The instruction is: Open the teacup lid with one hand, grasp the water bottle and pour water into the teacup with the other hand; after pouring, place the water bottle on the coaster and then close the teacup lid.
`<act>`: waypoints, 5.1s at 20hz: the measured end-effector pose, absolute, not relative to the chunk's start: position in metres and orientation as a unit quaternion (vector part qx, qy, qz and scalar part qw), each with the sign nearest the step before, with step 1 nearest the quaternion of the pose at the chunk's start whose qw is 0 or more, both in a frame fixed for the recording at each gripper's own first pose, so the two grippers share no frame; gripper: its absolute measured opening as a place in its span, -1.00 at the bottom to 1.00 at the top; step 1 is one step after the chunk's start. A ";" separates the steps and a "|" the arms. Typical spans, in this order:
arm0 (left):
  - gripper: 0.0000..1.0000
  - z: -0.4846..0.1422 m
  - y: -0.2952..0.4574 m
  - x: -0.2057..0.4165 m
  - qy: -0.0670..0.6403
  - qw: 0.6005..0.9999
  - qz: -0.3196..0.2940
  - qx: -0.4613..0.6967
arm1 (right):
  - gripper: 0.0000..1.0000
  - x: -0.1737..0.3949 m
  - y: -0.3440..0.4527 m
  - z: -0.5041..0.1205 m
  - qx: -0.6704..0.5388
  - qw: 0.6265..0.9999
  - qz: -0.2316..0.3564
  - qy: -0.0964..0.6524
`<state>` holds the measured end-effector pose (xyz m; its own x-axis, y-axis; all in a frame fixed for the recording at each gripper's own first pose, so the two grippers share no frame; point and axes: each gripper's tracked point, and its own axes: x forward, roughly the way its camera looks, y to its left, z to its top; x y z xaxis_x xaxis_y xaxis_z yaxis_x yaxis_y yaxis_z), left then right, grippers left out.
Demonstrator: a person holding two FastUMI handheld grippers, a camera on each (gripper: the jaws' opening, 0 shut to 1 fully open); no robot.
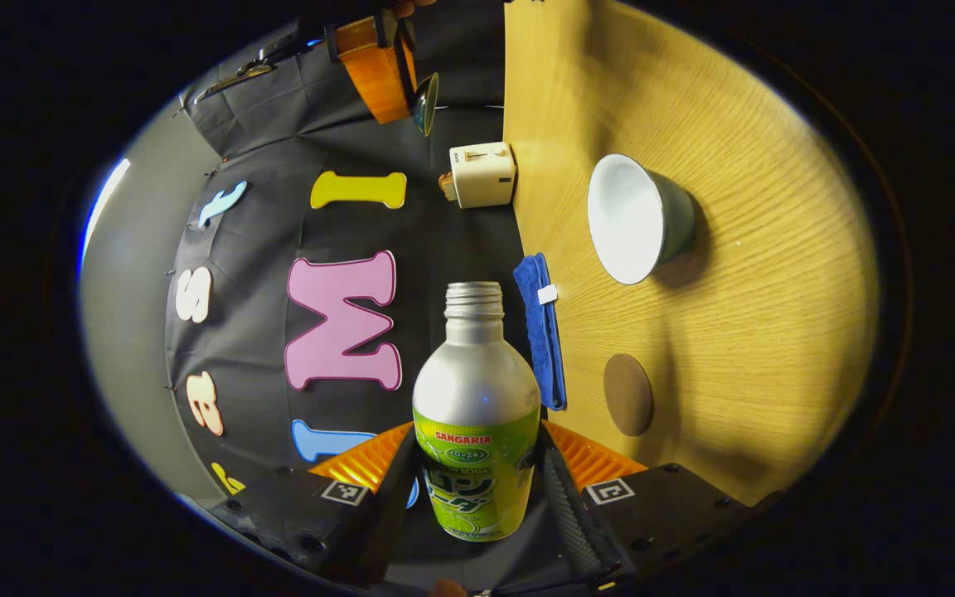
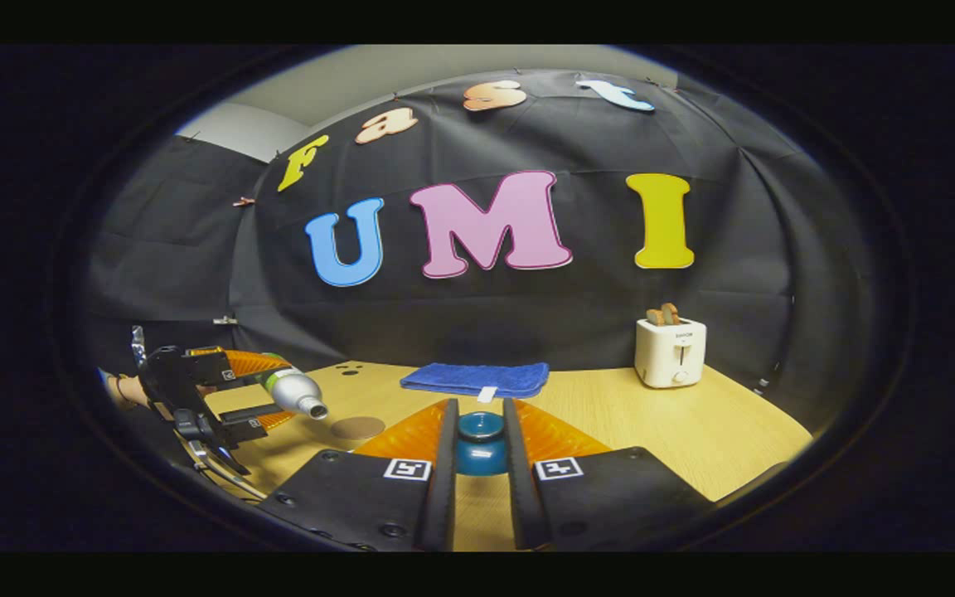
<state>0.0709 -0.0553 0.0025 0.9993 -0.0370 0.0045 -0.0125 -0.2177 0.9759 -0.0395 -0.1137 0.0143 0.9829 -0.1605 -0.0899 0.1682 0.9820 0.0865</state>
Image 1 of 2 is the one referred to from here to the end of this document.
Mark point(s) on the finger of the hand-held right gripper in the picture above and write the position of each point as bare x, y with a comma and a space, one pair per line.
374, 75

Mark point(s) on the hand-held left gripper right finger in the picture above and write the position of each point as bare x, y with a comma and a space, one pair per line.
569, 514

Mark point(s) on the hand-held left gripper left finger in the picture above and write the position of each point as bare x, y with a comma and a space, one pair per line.
390, 514

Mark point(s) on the blue teacup lid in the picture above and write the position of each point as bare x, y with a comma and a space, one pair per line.
425, 104

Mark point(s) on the round brown coaster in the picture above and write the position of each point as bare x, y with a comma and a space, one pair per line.
628, 395

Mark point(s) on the silver green water bottle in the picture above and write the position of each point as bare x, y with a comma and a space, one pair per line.
477, 390

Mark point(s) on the white-rimmed teacup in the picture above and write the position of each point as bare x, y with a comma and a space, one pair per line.
627, 220

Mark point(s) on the toast slice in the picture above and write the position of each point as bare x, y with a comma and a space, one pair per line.
447, 186

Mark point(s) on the white toaster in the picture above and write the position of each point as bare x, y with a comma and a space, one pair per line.
484, 174

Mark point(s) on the blue folded towel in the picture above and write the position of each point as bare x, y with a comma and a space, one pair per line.
542, 348

